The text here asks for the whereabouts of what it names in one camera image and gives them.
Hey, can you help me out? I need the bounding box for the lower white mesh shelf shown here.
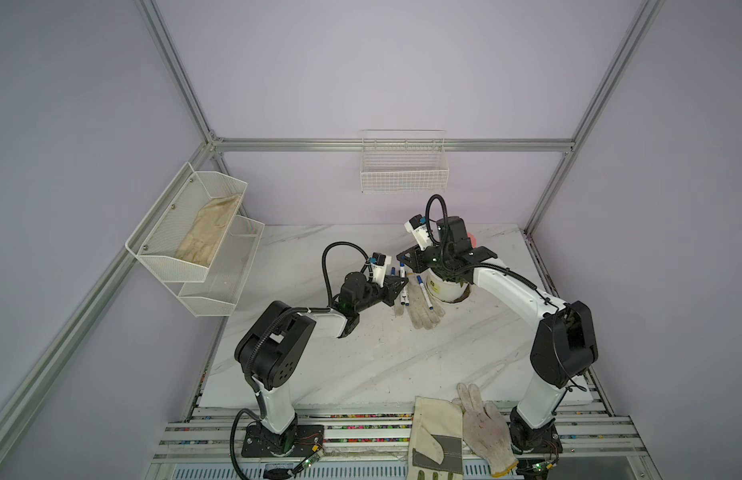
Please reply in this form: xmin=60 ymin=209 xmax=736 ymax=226
xmin=178 ymin=215 xmax=265 ymax=317

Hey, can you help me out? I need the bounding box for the upper white mesh shelf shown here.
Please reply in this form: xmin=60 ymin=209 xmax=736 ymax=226
xmin=125 ymin=163 xmax=248 ymax=283

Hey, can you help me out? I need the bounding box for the white mesh shelf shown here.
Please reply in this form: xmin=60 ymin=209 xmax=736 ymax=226
xmin=178 ymin=215 xmax=265 ymax=317
xmin=125 ymin=163 xmax=248 ymax=283

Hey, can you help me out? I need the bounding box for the potted green plant white pot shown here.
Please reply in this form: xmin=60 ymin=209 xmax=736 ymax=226
xmin=425 ymin=268 xmax=470 ymax=304

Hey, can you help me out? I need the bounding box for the black corrugated cable right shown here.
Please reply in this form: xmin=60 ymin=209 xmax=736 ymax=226
xmin=424 ymin=193 xmax=450 ymax=247

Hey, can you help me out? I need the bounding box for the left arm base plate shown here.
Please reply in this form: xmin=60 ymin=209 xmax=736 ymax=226
xmin=240 ymin=424 xmax=325 ymax=458

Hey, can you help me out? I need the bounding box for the beige leather work glove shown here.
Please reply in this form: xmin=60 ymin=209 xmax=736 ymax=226
xmin=407 ymin=397 xmax=464 ymax=480

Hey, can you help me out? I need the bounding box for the white knit glove on table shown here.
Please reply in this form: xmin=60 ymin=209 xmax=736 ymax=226
xmin=393 ymin=274 xmax=445 ymax=330

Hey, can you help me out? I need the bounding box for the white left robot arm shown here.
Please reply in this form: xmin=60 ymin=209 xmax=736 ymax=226
xmin=234 ymin=272 xmax=408 ymax=435

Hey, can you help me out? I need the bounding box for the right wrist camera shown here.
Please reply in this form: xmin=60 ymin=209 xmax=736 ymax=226
xmin=404 ymin=214 xmax=433 ymax=251

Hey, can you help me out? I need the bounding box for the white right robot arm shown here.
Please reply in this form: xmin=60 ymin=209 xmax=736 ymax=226
xmin=397 ymin=215 xmax=599 ymax=430

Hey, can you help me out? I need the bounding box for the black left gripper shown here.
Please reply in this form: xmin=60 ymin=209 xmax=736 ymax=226
xmin=354 ymin=273 xmax=406 ymax=313

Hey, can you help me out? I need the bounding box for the beige cloth in shelf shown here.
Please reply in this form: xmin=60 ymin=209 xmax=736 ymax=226
xmin=175 ymin=194 xmax=242 ymax=267

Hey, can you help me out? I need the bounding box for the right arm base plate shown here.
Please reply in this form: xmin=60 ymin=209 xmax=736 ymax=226
xmin=509 ymin=407 xmax=562 ymax=456

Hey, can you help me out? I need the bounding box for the white wire wall basket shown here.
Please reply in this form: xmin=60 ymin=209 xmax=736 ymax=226
xmin=360 ymin=129 xmax=450 ymax=194

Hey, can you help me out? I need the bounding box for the white knit glove front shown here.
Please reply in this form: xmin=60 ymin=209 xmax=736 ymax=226
xmin=456 ymin=383 xmax=518 ymax=478

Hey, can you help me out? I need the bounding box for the black corrugated cable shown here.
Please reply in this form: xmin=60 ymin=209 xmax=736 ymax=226
xmin=229 ymin=241 xmax=372 ymax=480
xmin=424 ymin=193 xmax=450 ymax=247

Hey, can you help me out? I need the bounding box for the black corrugated cable left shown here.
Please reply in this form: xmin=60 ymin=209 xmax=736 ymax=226
xmin=229 ymin=241 xmax=372 ymax=480

